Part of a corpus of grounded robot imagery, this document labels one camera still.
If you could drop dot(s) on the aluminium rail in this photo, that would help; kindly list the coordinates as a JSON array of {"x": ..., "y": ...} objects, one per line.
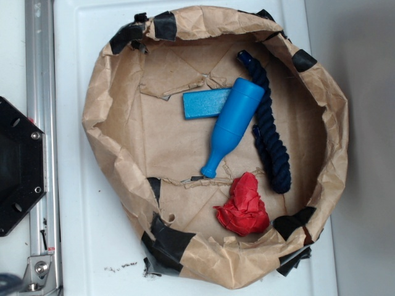
[{"x": 41, "y": 108}]

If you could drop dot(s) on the blue plastic bottle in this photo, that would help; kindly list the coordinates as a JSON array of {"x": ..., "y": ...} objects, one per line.
[{"x": 232, "y": 122}]

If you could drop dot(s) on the metal corner bracket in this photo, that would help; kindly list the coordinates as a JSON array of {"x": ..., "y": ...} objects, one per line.
[{"x": 39, "y": 277}]

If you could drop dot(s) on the crumpled red paper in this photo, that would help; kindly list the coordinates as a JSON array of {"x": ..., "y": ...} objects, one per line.
[{"x": 244, "y": 213}]

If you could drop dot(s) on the blue foam block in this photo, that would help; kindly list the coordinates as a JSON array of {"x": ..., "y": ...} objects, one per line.
[{"x": 204, "y": 104}]

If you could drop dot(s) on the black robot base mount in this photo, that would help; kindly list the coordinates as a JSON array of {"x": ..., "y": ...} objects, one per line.
[{"x": 22, "y": 166}]

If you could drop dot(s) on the brown paper bin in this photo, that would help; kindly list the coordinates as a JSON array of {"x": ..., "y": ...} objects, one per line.
[{"x": 152, "y": 155}]

